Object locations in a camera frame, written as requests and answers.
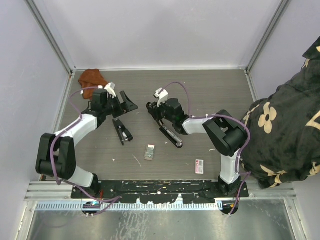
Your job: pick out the orange-brown cloth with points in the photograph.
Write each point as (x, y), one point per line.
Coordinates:
(92, 78)

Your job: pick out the red white staple box sleeve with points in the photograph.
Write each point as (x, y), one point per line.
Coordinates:
(199, 166)

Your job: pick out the aluminium front rail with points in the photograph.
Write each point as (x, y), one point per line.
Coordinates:
(48, 191)

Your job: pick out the aluminium frame post right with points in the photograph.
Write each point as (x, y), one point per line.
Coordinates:
(281, 8)

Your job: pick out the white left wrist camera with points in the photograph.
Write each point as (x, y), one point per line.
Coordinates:
(110, 88)

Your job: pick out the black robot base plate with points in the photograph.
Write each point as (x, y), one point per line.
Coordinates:
(163, 191)

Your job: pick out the black stapler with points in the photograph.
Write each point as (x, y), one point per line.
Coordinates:
(153, 110)
(123, 133)

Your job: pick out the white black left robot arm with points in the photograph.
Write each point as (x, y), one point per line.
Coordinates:
(56, 152)

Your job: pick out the black floral fleece garment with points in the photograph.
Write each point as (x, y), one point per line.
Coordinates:
(285, 128)

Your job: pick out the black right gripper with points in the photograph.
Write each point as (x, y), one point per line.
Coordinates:
(154, 110)

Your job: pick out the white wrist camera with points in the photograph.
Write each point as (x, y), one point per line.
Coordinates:
(161, 95)
(110, 88)

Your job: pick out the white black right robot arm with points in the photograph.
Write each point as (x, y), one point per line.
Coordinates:
(228, 135)

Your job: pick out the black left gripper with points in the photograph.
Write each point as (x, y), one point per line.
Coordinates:
(125, 107)

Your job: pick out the aluminium frame post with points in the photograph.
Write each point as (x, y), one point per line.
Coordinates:
(47, 25)
(281, 8)

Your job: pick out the perforated cable duct strip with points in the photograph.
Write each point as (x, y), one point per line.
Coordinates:
(94, 206)

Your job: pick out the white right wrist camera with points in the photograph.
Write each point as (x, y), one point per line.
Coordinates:
(161, 95)

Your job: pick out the aluminium frame post left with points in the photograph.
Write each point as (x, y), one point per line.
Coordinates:
(47, 25)

